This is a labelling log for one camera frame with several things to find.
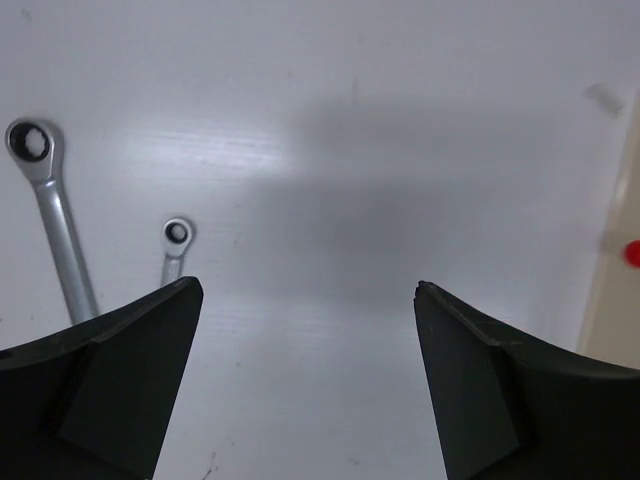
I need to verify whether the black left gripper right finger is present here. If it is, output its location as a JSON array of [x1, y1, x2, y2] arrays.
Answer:
[[414, 281, 639, 479]]

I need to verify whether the beige drawer cabinet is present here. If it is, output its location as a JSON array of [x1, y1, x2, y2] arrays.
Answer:
[[577, 83, 639, 369]]

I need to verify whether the red drawer knob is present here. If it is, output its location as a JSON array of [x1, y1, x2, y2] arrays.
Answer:
[[621, 239, 640, 269]]

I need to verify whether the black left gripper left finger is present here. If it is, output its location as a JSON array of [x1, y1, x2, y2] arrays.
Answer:
[[1, 277, 204, 479]]

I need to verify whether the silver ratchet wrench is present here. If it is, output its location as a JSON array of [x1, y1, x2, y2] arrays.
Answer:
[[160, 216, 196, 287]]

